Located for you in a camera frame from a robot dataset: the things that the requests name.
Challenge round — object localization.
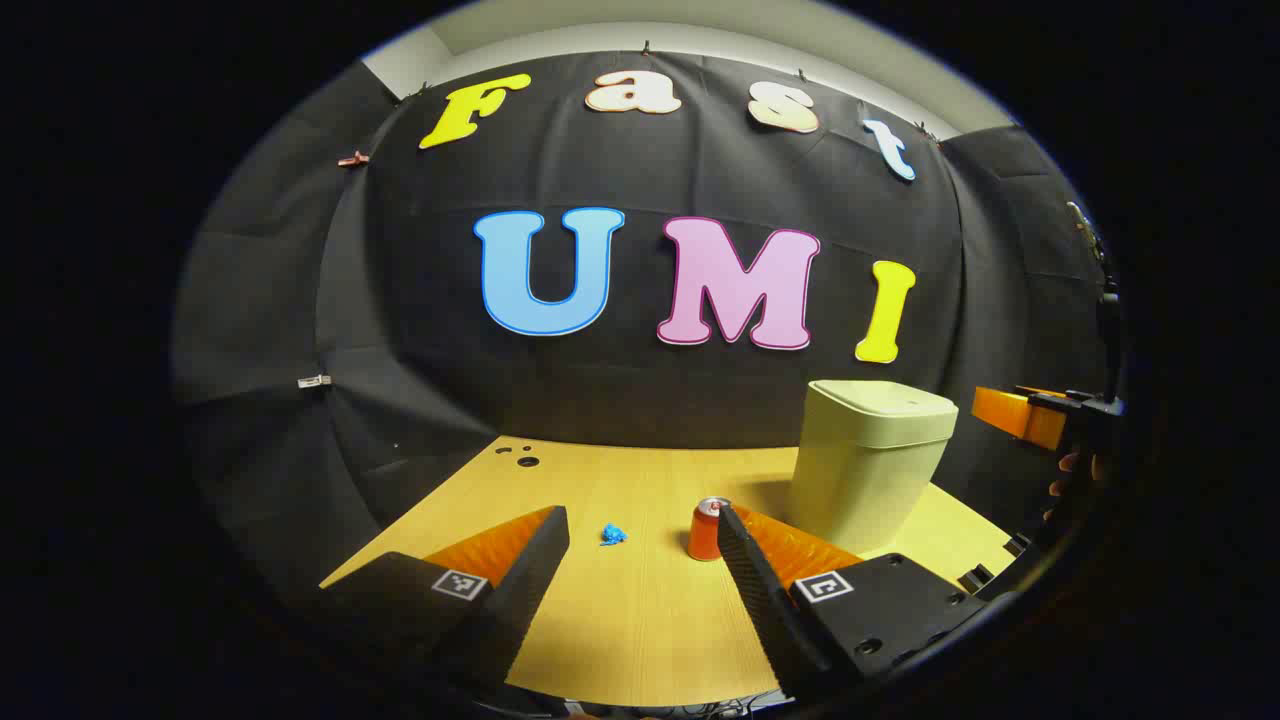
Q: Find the wooden desktop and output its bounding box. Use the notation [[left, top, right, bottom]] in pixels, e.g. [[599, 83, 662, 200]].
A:
[[320, 435, 1016, 709]]

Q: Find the green desktop garbage bin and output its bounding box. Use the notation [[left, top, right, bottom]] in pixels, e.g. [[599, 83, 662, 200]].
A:
[[785, 379, 959, 556]]

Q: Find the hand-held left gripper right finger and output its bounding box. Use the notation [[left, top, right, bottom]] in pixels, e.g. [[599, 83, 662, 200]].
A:
[[717, 502, 1001, 701]]

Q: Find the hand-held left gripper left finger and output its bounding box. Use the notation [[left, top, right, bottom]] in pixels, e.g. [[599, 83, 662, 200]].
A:
[[320, 505, 571, 693]]

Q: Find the orange pop can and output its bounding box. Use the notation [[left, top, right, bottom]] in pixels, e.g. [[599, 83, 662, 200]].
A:
[[687, 497, 733, 562]]

